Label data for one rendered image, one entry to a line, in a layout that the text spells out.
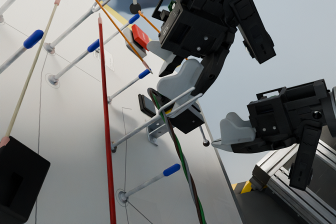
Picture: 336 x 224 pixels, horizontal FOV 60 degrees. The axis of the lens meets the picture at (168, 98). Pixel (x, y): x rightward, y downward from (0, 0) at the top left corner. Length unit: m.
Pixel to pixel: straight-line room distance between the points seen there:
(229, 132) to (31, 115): 0.32
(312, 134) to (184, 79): 0.22
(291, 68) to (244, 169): 0.97
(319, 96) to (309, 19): 2.54
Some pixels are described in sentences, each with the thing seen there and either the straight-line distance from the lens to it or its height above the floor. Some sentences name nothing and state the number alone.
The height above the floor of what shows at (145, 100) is 1.12.
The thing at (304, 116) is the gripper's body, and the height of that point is 1.17.
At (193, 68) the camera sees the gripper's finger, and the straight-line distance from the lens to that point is 0.37.
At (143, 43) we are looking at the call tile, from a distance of 0.66.
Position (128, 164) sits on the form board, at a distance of 0.41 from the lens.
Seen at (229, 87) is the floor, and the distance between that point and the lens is 2.13.
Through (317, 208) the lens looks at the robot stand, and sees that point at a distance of 1.53.
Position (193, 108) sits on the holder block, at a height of 1.16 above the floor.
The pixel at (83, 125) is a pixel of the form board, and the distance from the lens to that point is 0.38.
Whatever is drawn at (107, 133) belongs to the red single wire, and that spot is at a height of 1.33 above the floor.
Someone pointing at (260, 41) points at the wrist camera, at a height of 1.29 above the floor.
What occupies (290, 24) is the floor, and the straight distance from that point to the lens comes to 2.87.
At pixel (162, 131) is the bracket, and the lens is 0.49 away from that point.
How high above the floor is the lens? 1.52
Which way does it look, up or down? 49 degrees down
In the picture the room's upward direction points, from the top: straight up
